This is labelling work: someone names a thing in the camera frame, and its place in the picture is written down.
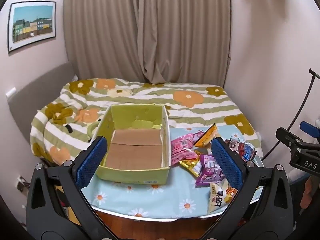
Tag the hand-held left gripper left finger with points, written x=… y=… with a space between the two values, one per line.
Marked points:
x=92 y=163

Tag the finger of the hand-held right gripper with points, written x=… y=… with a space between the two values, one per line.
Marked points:
x=287 y=136
x=310 y=128

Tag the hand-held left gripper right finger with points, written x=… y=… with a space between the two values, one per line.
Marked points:
x=226 y=165

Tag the orange and cream snack packet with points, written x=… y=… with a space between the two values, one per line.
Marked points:
x=207 y=136

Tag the green cardboard box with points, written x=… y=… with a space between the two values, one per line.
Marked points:
x=135 y=150

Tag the pink striped snack packet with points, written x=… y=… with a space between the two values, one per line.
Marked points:
x=181 y=155

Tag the person's right hand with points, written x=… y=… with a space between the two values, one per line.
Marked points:
x=308 y=192

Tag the purple snack packet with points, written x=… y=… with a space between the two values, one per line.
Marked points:
x=210 y=171

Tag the red and blue snack packet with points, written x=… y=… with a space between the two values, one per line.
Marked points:
x=243 y=148

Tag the white and yellow snack packet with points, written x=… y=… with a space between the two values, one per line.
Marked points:
x=220 y=197

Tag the gold snack packet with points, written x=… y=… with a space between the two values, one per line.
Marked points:
x=191 y=166

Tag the dark pink snack packet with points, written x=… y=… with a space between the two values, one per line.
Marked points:
x=186 y=138

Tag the blue daisy tablecloth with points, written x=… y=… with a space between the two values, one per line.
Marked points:
x=155 y=200

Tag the striped floral blanket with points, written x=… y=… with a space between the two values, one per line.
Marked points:
x=150 y=93

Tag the grey headboard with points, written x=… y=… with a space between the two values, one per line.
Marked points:
x=37 y=90

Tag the beige curtain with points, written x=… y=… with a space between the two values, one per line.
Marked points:
x=147 y=30

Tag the white wall socket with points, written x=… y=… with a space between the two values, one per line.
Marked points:
x=11 y=92

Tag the framed wall poster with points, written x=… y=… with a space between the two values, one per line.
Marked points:
x=32 y=25

